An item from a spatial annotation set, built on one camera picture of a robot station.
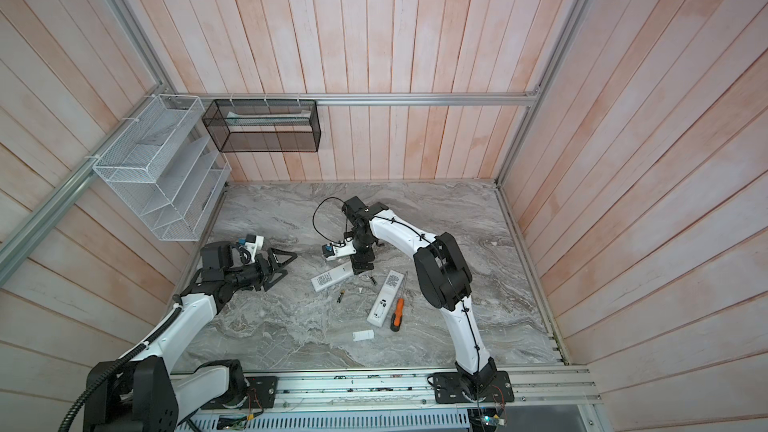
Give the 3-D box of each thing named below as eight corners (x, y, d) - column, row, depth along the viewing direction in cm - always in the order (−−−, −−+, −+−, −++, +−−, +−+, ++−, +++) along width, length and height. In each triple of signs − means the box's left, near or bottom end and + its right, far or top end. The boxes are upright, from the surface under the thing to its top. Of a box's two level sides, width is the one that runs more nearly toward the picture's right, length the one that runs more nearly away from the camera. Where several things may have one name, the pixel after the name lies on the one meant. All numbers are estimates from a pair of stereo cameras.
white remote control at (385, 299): (366, 320, 87) (365, 318, 86) (390, 271, 97) (390, 268, 96) (383, 328, 86) (383, 326, 84) (405, 277, 96) (406, 275, 94)
